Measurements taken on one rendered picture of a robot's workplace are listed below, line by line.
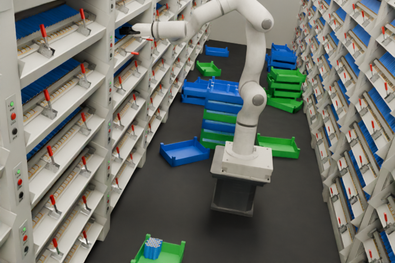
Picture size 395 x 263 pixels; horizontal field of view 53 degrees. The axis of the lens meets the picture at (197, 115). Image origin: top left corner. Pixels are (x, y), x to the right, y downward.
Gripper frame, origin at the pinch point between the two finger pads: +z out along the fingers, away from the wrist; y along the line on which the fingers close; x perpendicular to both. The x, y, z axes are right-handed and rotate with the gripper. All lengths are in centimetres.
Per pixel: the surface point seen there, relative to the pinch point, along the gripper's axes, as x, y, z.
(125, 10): -12.8, 18.4, -8.3
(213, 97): 62, -67, -35
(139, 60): 22.8, -23.8, 1.8
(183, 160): 99, -38, -16
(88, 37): -11, 62, -9
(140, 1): -13.0, -8.2, -7.3
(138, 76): 27.0, -8.3, -1.6
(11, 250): 37, 115, 0
